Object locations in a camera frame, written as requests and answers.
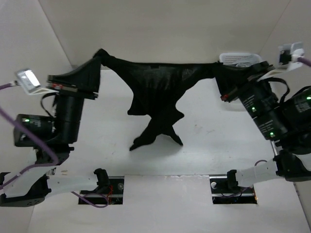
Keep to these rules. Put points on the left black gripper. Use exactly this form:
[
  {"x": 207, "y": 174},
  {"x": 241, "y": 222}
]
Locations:
[{"x": 87, "y": 76}]

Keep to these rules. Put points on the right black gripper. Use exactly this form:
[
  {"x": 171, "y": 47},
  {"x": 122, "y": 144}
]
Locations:
[{"x": 259, "y": 75}]

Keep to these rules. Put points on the black tank top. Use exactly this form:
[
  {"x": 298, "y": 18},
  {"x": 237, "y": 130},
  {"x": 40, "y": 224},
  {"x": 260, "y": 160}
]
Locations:
[{"x": 157, "y": 87}]

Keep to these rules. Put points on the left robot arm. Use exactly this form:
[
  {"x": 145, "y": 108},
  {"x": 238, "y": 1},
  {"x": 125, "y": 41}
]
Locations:
[{"x": 51, "y": 137}]

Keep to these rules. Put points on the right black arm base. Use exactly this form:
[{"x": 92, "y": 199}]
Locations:
[{"x": 222, "y": 194}]

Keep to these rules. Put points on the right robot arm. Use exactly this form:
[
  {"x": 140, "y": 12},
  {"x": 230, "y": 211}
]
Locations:
[{"x": 284, "y": 122}]

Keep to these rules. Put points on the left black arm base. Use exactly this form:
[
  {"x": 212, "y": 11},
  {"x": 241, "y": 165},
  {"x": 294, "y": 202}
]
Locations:
[{"x": 114, "y": 193}]

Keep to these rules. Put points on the white plastic laundry basket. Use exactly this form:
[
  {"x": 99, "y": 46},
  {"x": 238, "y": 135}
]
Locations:
[{"x": 239, "y": 59}]

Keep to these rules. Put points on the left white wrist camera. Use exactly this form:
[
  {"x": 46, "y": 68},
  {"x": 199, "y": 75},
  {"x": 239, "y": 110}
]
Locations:
[{"x": 30, "y": 84}]

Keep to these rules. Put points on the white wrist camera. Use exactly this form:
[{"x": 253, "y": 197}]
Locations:
[
  {"x": 287, "y": 59},
  {"x": 30, "y": 84}
]

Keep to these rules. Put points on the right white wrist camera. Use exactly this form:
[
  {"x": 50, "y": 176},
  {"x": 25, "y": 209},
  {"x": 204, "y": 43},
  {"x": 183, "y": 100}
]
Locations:
[{"x": 287, "y": 59}]

